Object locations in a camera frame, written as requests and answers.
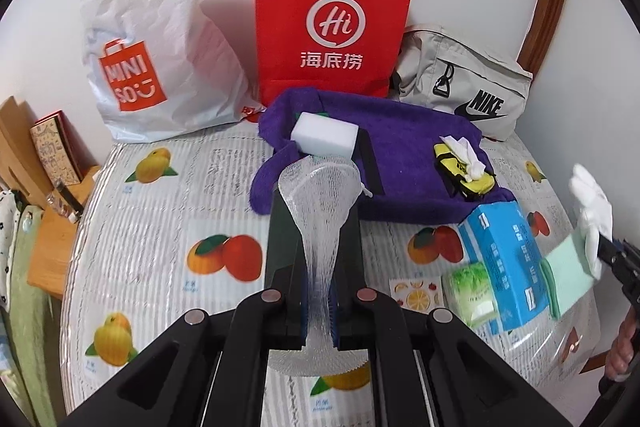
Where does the brown cardboard piece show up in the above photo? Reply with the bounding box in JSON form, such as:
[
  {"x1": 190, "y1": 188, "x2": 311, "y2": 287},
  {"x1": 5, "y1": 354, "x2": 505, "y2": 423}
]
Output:
[{"x1": 0, "y1": 96, "x2": 53, "y2": 208}]

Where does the person's right hand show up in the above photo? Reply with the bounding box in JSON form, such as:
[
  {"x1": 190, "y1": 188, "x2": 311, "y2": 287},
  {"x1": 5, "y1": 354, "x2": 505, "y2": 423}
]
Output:
[{"x1": 606, "y1": 307, "x2": 640, "y2": 382}]

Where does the white plastic shopping bag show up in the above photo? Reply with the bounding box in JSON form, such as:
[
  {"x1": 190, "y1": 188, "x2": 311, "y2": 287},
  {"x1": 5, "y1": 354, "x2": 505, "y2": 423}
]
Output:
[{"x1": 80, "y1": 0, "x2": 268, "y2": 144}]

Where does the yellow and black sock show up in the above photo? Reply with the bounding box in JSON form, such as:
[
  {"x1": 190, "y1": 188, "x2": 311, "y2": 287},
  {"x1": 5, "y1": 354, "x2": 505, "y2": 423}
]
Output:
[{"x1": 432, "y1": 142, "x2": 497, "y2": 200}]

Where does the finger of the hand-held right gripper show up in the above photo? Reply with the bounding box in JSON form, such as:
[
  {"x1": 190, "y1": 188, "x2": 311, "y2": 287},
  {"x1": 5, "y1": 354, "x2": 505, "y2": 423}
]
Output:
[{"x1": 597, "y1": 234, "x2": 640, "y2": 283}]

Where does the blue tissue box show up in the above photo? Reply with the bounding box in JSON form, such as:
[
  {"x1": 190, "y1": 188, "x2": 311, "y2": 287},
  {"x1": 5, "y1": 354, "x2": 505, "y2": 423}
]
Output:
[{"x1": 457, "y1": 202, "x2": 551, "y2": 335}]

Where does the grey waist bag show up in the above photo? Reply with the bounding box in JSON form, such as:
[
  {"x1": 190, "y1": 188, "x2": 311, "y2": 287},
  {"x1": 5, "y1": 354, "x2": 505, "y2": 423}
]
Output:
[{"x1": 389, "y1": 24, "x2": 535, "y2": 142}]

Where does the fruit print bed sheet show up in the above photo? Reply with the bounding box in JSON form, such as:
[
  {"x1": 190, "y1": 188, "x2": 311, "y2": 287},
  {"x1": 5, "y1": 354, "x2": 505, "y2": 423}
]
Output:
[{"x1": 59, "y1": 122, "x2": 618, "y2": 427}]

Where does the green tissue pack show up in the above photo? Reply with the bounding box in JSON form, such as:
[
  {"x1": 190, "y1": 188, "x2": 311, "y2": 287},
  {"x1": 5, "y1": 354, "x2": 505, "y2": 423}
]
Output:
[{"x1": 445, "y1": 263, "x2": 500, "y2": 328}]

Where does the white dotted cloth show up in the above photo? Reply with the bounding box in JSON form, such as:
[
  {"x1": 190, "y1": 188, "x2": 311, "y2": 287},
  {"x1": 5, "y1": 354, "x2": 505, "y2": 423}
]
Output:
[{"x1": 0, "y1": 188, "x2": 27, "y2": 314}]

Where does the patterned brown box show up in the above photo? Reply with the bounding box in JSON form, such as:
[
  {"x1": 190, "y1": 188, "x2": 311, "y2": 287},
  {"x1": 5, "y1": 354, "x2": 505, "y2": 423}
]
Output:
[{"x1": 29, "y1": 110, "x2": 85, "y2": 188}]

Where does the white glove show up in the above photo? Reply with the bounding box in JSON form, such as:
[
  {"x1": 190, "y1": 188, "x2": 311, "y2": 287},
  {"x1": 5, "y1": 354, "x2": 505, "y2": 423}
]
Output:
[{"x1": 569, "y1": 163, "x2": 615, "y2": 280}]

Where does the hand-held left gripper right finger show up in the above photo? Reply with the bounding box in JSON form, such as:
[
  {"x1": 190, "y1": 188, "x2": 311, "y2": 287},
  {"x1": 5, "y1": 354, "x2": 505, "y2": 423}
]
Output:
[{"x1": 330, "y1": 284, "x2": 576, "y2": 427}]

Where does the dark green gift box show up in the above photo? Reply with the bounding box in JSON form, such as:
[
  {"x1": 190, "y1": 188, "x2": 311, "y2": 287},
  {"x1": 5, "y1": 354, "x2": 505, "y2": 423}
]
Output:
[{"x1": 264, "y1": 127, "x2": 387, "y2": 325}]

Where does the fruit sticker sheet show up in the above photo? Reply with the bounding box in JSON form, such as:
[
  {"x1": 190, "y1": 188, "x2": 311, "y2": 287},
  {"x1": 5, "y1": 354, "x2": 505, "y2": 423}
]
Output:
[{"x1": 389, "y1": 276, "x2": 446, "y2": 314}]

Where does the wooden bedside table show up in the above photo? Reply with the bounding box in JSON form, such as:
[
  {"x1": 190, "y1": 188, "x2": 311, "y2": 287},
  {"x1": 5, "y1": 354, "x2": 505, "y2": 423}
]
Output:
[{"x1": 26, "y1": 164, "x2": 102, "y2": 303}]

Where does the red paper shopping bag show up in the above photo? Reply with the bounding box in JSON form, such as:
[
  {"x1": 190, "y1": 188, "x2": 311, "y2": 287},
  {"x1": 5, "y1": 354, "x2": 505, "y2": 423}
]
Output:
[{"x1": 255, "y1": 0, "x2": 418, "y2": 105}]

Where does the white foam sponge block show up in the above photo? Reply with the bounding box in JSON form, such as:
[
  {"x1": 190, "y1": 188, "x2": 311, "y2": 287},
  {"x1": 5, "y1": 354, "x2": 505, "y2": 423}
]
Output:
[{"x1": 290, "y1": 112, "x2": 361, "y2": 158}]

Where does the white foam mesh net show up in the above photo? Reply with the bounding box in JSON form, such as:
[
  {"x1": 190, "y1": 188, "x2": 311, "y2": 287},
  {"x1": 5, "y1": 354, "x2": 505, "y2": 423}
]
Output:
[{"x1": 267, "y1": 157, "x2": 375, "y2": 375}]

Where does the light green cloth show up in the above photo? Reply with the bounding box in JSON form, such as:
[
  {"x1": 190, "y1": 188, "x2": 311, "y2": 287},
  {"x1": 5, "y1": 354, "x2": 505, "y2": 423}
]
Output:
[{"x1": 0, "y1": 206, "x2": 58, "y2": 427}]

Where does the purple towel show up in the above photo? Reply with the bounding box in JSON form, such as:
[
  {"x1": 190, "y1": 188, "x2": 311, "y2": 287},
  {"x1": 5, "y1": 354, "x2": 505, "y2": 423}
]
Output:
[{"x1": 249, "y1": 88, "x2": 516, "y2": 224}]

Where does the crumpled white tissue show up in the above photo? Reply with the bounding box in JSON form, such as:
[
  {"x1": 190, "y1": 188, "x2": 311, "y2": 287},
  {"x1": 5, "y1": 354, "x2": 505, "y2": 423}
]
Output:
[{"x1": 439, "y1": 134, "x2": 487, "y2": 182}]

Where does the clear plastic bag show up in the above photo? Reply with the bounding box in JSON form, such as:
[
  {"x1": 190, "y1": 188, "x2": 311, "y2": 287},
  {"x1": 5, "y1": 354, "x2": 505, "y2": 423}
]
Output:
[{"x1": 495, "y1": 297, "x2": 603, "y2": 390}]

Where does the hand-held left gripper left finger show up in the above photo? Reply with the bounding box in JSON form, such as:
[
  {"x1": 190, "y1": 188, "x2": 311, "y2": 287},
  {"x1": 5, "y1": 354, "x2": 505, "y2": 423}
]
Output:
[{"x1": 60, "y1": 289, "x2": 307, "y2": 427}]

